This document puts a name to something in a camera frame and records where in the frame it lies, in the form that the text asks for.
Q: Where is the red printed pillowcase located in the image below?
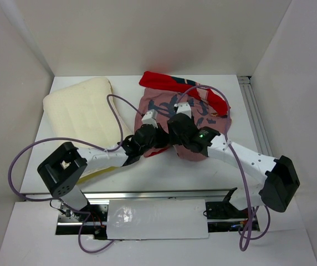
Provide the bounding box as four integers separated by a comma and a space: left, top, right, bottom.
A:
134, 71, 234, 163

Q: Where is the cream memory foam pillow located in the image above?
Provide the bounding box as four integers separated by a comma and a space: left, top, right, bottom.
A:
42, 77, 134, 183

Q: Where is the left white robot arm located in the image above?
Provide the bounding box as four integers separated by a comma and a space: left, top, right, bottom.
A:
37, 124, 169, 221

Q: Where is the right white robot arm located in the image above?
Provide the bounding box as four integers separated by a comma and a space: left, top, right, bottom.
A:
167, 113, 300, 217

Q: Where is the white cover plate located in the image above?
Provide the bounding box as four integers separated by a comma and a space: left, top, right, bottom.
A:
106, 199, 209, 240

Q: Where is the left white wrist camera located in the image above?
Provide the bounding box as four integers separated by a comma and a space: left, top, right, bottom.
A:
141, 109, 158, 128

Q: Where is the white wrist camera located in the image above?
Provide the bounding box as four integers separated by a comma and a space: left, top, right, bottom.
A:
141, 109, 158, 128
174, 102, 192, 118

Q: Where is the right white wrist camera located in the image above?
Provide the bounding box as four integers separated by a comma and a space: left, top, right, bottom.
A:
174, 102, 192, 118

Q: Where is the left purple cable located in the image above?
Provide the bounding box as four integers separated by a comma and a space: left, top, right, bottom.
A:
9, 94, 148, 253

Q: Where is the purple cable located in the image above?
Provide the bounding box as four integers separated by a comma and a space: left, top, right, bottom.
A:
175, 85, 272, 252
9, 94, 148, 253

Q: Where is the aluminium front rail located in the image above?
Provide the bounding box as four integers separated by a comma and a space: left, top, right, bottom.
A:
22, 189, 238, 201

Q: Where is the aluminium side rail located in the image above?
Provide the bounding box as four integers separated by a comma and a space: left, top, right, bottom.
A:
237, 76, 273, 156

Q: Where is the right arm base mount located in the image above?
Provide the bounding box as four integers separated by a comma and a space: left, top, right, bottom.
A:
203, 188, 248, 233

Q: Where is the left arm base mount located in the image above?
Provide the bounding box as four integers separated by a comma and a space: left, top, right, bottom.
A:
49, 200, 109, 240

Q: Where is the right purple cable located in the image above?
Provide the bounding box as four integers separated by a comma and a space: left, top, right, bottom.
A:
175, 85, 272, 252

